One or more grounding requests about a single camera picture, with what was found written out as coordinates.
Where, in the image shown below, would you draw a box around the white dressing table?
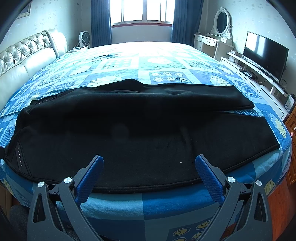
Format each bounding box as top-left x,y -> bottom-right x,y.
194,34 -> 234,61

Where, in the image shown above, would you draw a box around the white tufted leather headboard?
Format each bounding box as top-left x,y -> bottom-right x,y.
1,29 -> 67,109

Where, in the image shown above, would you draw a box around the brown wooden cabinet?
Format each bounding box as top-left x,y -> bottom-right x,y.
285,113 -> 296,186

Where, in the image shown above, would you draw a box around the black pants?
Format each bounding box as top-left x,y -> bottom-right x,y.
1,79 -> 280,193

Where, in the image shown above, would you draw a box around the left blue curtain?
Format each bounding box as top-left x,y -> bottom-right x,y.
91,0 -> 112,47

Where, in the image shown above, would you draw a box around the black flat television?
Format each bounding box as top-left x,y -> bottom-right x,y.
242,32 -> 289,82

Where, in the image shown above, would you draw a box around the white desk fan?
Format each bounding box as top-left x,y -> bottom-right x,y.
78,31 -> 90,48

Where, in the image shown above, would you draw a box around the right blue curtain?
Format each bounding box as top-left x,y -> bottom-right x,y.
171,0 -> 204,46

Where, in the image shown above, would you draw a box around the blue curtain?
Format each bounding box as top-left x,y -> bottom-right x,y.
171,0 -> 204,46
91,0 -> 112,47

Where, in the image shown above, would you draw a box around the white oval vanity mirror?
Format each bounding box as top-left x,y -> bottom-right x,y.
210,7 -> 233,40

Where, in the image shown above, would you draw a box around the framed wall picture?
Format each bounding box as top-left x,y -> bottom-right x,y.
17,2 -> 32,19

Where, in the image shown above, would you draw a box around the bedroom window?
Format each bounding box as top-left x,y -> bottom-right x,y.
110,0 -> 175,26

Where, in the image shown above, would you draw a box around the white tv stand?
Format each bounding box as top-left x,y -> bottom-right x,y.
220,52 -> 290,121

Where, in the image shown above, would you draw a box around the blue patterned bed sheet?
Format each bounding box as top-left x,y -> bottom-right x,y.
1,42 -> 292,240

